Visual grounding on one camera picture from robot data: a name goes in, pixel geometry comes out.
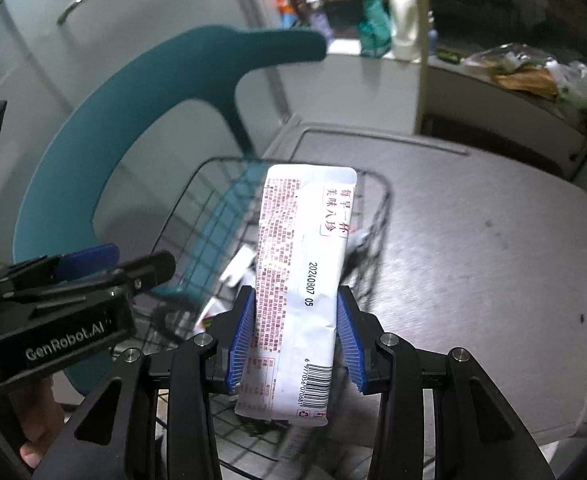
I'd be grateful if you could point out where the person's left hand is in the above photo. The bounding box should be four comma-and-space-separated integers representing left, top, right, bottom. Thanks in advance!
11, 377, 67, 468

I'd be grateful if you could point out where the wooden counter shelf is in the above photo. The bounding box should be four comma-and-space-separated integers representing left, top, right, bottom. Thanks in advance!
412, 0, 587, 181

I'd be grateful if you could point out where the white refrigerator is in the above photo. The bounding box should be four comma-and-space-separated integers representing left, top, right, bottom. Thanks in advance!
0, 0, 297, 271

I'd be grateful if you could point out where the black wire basket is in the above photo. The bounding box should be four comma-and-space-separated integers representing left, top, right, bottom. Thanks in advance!
151, 156, 393, 466

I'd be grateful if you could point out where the teal plastic bag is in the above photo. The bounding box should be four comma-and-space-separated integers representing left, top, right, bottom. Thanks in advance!
357, 0, 392, 57

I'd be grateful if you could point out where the clear purple spray bottle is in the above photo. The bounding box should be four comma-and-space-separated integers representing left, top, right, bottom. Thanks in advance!
305, 0, 335, 41

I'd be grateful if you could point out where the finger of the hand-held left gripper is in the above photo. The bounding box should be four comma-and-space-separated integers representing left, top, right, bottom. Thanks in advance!
0, 244, 120, 291
4, 251, 177, 306

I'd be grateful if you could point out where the orange spray bottle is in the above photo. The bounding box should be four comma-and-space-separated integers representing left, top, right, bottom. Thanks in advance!
275, 0, 297, 29

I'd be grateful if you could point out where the white sachet with red print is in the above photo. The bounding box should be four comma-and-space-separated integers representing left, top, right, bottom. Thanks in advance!
235, 163, 357, 429

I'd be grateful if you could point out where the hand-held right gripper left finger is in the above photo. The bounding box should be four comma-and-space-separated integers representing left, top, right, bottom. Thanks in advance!
31, 285, 258, 480

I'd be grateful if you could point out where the white plastic bottle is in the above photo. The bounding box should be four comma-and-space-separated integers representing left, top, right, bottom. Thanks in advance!
388, 0, 423, 62

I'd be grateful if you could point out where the plastic bag of vegetables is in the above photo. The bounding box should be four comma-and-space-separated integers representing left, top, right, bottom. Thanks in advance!
462, 42, 587, 132

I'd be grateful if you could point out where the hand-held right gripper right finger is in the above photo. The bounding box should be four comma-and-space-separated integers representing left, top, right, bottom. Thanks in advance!
336, 285, 557, 480

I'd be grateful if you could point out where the teal chair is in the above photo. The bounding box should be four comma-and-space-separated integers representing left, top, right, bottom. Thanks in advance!
12, 25, 327, 397

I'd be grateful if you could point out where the white crinkled packet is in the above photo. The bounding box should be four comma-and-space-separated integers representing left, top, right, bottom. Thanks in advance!
222, 245, 258, 287

